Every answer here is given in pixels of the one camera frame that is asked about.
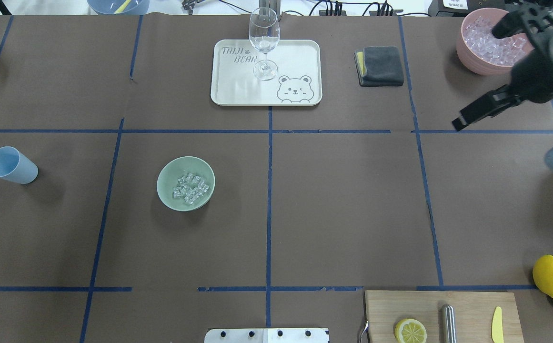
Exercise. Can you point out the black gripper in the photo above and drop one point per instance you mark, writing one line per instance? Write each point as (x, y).
(539, 84)

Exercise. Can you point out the light green bowl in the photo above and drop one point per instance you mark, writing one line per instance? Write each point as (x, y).
(166, 180)

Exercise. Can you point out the light blue plastic cup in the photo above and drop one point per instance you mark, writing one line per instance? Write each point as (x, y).
(15, 167)

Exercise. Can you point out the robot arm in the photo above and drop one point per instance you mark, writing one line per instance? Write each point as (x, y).
(546, 46)

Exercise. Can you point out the pink bowl of ice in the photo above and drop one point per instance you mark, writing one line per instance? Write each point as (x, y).
(481, 52)

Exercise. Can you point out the clear ice cubes in bowl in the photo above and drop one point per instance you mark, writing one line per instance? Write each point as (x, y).
(191, 188)

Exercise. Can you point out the blue bowl with fork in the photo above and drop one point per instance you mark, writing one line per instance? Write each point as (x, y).
(119, 7)

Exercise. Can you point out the grey folded cloth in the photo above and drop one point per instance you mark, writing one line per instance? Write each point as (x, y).
(379, 66)

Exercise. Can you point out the yellow lemon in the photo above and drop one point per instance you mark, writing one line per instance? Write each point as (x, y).
(543, 274)

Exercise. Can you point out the cream bear serving tray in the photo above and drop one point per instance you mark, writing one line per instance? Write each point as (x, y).
(298, 83)

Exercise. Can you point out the wooden cutting board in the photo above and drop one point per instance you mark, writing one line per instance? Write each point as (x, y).
(473, 314)

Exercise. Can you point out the yellow plastic knife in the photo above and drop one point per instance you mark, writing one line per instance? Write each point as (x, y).
(497, 325)

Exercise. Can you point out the steel cylinder muddler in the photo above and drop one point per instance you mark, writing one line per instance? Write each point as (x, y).
(448, 324)

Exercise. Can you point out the clear wine glass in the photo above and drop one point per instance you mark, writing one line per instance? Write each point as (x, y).
(264, 35)

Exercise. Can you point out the lemon half slice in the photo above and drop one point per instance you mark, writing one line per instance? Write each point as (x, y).
(410, 330)

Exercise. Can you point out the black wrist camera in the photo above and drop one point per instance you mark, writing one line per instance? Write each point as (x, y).
(531, 17)

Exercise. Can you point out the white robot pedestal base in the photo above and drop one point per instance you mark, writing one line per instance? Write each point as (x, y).
(268, 335)

